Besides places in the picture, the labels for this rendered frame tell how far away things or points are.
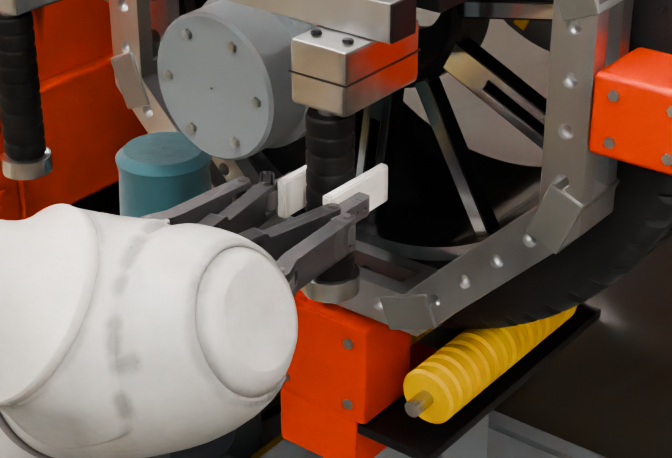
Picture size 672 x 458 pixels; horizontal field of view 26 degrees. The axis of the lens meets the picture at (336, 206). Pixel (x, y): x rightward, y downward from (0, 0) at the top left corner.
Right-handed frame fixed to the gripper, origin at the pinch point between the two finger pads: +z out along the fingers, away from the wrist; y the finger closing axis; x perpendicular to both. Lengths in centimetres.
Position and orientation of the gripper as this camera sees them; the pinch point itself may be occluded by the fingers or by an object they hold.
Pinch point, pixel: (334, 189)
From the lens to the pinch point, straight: 107.1
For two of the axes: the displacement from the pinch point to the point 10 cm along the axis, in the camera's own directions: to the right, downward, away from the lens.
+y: 7.9, 2.8, -5.4
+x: 0.0, -8.9, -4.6
